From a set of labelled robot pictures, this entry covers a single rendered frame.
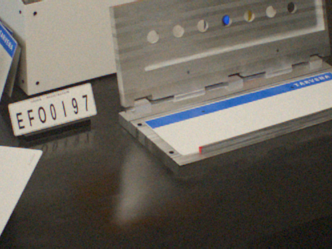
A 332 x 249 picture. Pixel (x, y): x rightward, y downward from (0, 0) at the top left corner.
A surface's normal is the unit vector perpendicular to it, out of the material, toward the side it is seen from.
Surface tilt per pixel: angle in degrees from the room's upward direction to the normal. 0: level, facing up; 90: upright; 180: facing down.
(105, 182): 0
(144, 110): 90
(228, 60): 76
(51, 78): 90
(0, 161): 0
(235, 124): 0
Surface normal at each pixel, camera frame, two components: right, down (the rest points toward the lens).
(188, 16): 0.48, 0.19
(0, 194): 0.00, -0.88
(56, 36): 0.50, 0.41
